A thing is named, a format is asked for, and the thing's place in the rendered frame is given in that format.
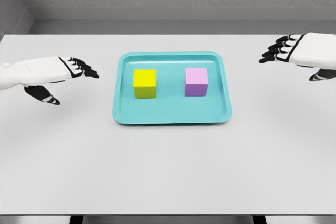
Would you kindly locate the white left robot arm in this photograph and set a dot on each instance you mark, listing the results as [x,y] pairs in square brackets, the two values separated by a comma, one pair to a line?
[9,75]

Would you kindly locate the pink purple cube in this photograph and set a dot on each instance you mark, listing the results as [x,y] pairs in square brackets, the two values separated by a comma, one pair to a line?
[196,81]

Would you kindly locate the yellow cube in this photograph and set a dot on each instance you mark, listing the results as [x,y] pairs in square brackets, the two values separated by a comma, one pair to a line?
[145,83]

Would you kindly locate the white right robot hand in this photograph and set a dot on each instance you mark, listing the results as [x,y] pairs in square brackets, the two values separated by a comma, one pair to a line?
[312,49]

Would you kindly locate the teal rectangular tray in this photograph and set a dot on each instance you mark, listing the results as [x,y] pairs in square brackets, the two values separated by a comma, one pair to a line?
[172,89]

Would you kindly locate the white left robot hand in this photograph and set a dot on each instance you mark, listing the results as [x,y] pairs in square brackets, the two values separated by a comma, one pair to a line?
[47,70]

